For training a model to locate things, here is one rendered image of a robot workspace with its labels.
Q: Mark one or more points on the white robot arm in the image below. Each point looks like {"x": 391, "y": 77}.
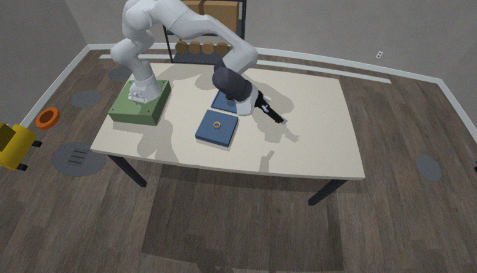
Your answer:
{"x": 140, "y": 15}

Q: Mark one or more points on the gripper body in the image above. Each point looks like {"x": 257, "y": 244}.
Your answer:
{"x": 259, "y": 101}

